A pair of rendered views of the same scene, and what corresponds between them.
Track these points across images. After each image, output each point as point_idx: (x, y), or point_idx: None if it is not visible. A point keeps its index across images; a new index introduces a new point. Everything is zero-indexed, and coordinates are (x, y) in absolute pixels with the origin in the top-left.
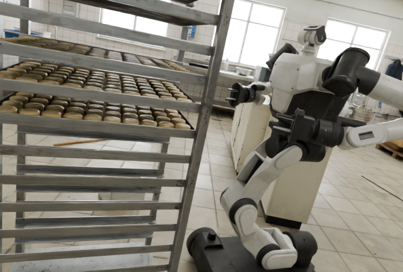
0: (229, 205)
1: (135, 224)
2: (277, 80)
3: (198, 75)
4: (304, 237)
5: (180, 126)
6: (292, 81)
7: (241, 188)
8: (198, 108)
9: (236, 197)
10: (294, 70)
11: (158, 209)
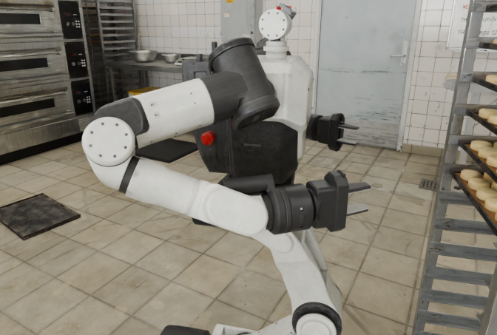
0: (341, 299)
1: (485, 273)
2: (308, 112)
3: (476, 105)
4: (184, 328)
5: (474, 170)
6: (311, 100)
7: (328, 273)
8: (461, 140)
9: (333, 285)
10: (312, 83)
11: (464, 253)
